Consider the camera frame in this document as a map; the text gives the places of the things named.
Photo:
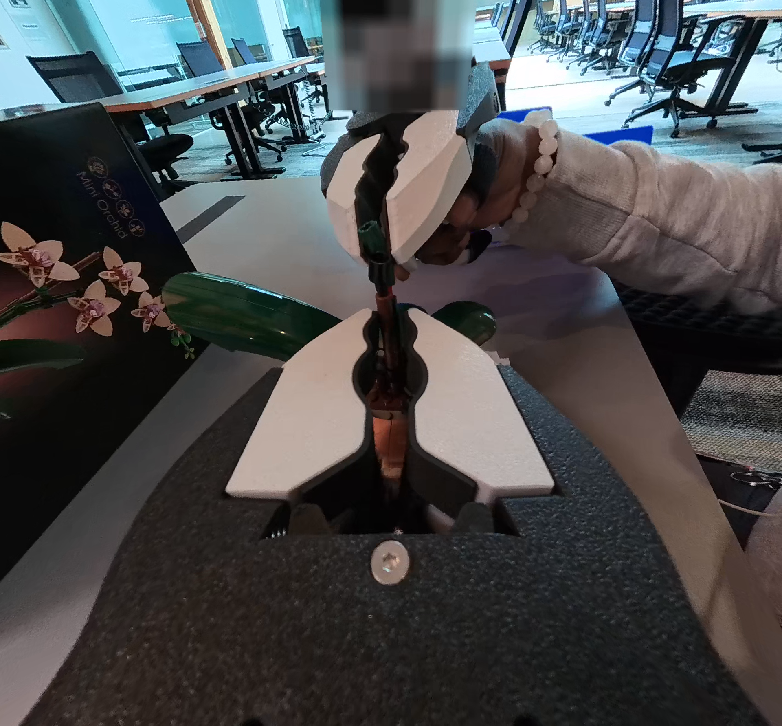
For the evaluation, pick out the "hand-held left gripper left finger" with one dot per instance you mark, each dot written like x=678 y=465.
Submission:
x=299 y=426

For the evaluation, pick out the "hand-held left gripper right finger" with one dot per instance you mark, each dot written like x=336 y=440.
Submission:
x=476 y=426

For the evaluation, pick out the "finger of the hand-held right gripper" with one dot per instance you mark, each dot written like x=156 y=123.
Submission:
x=431 y=182
x=348 y=200

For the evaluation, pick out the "green and brown toy stem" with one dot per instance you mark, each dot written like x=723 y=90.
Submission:
x=385 y=304

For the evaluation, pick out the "toy orchid plant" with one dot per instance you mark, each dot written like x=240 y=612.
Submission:
x=232 y=310

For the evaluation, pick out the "person's right forearm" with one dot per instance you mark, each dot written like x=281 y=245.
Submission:
x=672 y=206

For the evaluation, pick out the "grey desk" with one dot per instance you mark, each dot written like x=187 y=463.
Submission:
x=550 y=335

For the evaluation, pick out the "person's right hand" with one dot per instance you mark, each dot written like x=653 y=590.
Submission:
x=510 y=170

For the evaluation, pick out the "blue plastic bin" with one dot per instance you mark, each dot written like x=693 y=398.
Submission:
x=617 y=134

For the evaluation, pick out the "group of wood-edged tables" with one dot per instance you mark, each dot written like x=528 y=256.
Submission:
x=201 y=79

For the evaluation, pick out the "group of black office chairs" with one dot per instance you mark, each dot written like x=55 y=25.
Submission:
x=666 y=23

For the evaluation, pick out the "black orchid toy box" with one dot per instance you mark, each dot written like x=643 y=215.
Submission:
x=61 y=432

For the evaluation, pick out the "black mesh seat cushion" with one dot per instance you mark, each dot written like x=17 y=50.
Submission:
x=702 y=329

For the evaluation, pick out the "black bag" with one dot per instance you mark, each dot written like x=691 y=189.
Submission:
x=718 y=481

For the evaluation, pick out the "person's grey hoodie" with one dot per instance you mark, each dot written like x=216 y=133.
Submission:
x=767 y=555

